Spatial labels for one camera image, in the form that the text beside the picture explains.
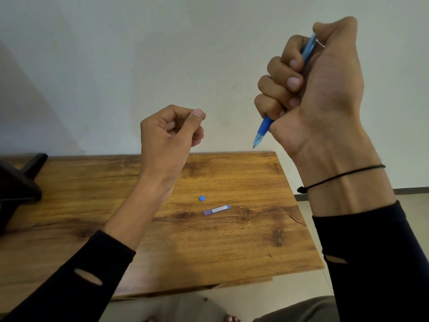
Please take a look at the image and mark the person's right hand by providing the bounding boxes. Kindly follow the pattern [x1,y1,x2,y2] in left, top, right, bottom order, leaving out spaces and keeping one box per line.
[254,16,372,162]

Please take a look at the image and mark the blue mechanical pencil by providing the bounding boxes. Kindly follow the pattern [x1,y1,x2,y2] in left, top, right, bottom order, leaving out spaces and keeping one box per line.
[252,32,318,149]

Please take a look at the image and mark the person's left forearm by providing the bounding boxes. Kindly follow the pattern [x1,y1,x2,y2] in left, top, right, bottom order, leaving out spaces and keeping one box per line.
[0,174,175,322]

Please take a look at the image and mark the grey trousers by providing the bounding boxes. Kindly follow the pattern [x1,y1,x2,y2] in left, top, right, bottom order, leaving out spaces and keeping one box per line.
[252,296,341,322]

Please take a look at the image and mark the clear purple lead refill case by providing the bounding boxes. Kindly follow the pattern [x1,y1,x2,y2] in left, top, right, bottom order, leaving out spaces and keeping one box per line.
[203,204,231,217]

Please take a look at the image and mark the black cord wristband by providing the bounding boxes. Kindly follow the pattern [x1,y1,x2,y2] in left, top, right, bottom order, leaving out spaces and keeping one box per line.
[297,164,387,194]

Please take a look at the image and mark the person's left hand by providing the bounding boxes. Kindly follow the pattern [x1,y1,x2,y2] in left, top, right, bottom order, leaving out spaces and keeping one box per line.
[140,104,206,190]

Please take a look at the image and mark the person's right forearm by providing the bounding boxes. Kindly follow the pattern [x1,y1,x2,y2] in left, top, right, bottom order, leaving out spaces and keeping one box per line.
[290,137,429,322]

